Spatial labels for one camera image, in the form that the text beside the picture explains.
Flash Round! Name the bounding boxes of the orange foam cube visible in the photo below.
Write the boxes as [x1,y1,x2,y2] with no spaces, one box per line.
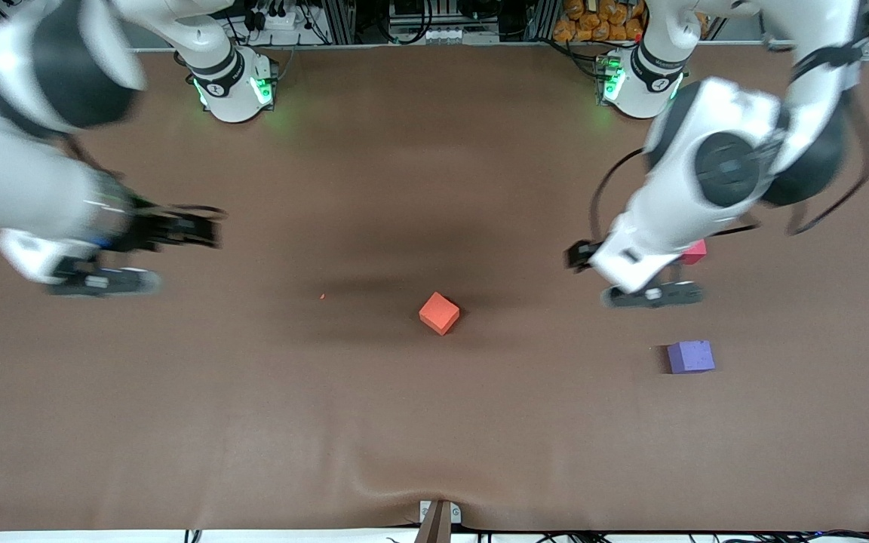
[419,292,460,336]

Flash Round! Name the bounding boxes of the purple foam cube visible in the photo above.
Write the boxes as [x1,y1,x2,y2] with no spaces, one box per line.
[667,340,716,375]

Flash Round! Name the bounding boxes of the white power strip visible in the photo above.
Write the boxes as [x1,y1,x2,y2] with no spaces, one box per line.
[242,6,311,32]

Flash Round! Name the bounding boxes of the brown table mat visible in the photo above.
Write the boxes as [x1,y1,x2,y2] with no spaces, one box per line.
[0,41,869,532]

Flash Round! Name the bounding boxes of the pile of orange objects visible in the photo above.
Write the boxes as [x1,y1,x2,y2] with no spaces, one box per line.
[553,0,646,43]

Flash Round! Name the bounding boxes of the white terminal block row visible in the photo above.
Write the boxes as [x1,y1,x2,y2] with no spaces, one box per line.
[423,28,499,44]

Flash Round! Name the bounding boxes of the small metal edge bracket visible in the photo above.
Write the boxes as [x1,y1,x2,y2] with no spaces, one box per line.
[419,500,462,526]

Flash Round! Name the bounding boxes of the brown wooden post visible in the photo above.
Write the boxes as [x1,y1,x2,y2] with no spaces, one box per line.
[413,502,453,543]

